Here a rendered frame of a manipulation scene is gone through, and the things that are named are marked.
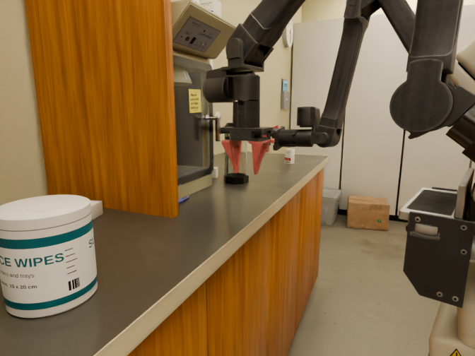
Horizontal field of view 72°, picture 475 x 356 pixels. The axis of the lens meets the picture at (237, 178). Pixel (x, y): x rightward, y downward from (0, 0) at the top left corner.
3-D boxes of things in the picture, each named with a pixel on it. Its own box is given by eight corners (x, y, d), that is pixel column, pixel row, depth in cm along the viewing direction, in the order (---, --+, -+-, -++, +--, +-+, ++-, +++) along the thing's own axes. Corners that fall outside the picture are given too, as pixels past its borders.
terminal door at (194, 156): (165, 190, 100) (158, 51, 92) (212, 173, 127) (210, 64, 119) (167, 190, 100) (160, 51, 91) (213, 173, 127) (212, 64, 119)
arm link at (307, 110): (327, 144, 97) (336, 143, 104) (329, 104, 96) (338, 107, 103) (290, 143, 104) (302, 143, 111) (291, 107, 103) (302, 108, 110)
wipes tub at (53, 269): (-16, 306, 49) (-33, 210, 46) (61, 268, 61) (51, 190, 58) (44, 329, 44) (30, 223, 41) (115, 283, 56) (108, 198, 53)
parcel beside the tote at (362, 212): (346, 227, 350) (348, 201, 345) (345, 218, 380) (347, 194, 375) (387, 231, 338) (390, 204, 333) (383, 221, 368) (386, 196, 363)
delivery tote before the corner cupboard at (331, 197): (280, 220, 374) (280, 192, 368) (291, 210, 411) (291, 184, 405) (335, 228, 348) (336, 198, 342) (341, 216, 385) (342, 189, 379)
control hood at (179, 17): (155, 43, 91) (153, 3, 89) (210, 59, 120) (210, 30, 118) (191, 39, 86) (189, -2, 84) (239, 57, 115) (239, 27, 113)
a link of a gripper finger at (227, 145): (233, 169, 77) (233, 128, 75) (262, 171, 74) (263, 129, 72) (220, 174, 70) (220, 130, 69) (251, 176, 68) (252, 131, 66)
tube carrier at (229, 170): (218, 179, 133) (217, 126, 129) (232, 175, 142) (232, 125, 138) (239, 183, 127) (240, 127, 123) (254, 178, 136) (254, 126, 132)
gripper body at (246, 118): (230, 134, 75) (230, 101, 74) (273, 135, 71) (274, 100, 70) (218, 136, 69) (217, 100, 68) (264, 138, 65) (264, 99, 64)
